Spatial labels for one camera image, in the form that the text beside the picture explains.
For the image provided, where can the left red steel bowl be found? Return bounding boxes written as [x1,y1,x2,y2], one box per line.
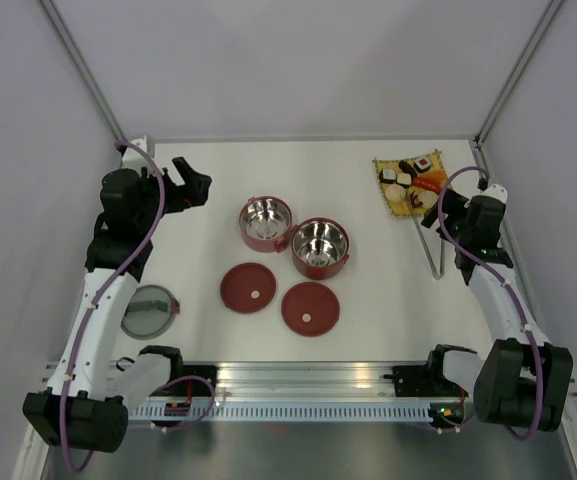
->
[237,195,294,253]

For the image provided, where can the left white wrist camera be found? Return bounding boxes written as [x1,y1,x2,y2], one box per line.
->
[117,134,153,174]

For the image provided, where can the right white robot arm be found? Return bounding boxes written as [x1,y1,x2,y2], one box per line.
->
[422,184,573,439]

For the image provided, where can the left aluminium frame post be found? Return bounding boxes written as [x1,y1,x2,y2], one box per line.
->
[36,0,125,141]

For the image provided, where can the white slotted cable duct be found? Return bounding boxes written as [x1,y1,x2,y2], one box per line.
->
[129,401,432,423]

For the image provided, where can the metal tongs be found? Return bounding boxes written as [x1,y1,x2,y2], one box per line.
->
[407,200,446,281]

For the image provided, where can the right red lid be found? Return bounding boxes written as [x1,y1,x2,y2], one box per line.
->
[281,282,340,337]

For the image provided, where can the red lid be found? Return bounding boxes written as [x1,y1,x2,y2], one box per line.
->
[281,282,340,337]
[220,262,277,314]

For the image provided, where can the yellow bamboo mat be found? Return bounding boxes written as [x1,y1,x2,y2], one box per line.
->
[372,150,448,218]

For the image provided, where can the red steel bowl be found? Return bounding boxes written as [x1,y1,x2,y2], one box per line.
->
[237,195,294,253]
[289,217,350,281]

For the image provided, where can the round bun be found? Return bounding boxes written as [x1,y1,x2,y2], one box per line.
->
[408,189,438,210]
[384,184,407,204]

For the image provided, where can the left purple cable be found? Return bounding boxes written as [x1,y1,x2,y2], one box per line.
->
[60,139,167,474]

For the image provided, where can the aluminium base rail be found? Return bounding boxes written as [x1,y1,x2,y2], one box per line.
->
[42,360,577,401]

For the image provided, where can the left red lid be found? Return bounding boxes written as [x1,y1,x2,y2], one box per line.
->
[220,262,277,314]

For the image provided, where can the right red steel bowl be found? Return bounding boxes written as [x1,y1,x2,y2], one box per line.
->
[289,217,350,281]

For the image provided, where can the aluminium frame post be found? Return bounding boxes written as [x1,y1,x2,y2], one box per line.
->
[474,0,567,148]
[36,0,125,141]

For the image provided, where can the white rice black sushi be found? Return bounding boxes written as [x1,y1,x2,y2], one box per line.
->
[378,168,398,184]

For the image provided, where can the orange shrimp sushi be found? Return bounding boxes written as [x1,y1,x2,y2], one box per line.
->
[423,170,447,188]

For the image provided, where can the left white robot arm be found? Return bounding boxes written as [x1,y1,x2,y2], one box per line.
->
[22,157,212,454]

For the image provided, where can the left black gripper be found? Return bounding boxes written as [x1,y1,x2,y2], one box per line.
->
[136,157,210,233]

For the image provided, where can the grey transparent lid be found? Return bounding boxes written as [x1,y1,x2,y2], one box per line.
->
[120,285,180,340]

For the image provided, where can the red salmon nigiri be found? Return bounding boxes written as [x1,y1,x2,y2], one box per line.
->
[412,176,442,194]

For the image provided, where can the right aluminium frame post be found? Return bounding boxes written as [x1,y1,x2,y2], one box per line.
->
[474,0,567,148]

